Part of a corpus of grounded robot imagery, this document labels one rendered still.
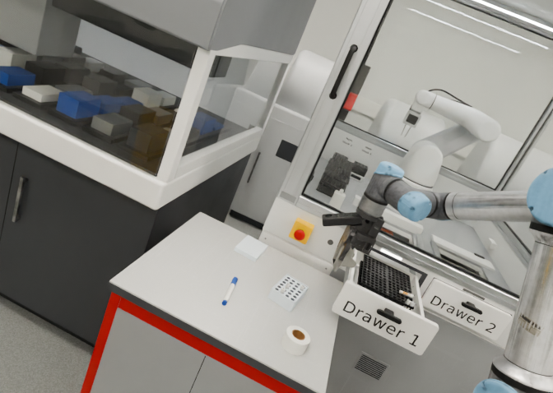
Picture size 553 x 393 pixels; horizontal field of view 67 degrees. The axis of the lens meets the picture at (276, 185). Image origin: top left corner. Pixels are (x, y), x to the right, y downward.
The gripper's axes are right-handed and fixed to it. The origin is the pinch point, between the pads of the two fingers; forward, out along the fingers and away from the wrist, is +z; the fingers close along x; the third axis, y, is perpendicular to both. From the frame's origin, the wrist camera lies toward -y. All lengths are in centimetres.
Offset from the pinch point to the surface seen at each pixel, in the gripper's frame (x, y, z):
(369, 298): -9.2, 11.8, 1.5
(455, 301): 17, 50, 4
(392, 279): 12.0, 23.7, 2.8
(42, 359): 9, -84, 93
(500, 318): 15, 65, 2
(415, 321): -11.4, 25.8, 1.7
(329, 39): 353, -23, -67
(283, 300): -7.1, -10.3, 14.4
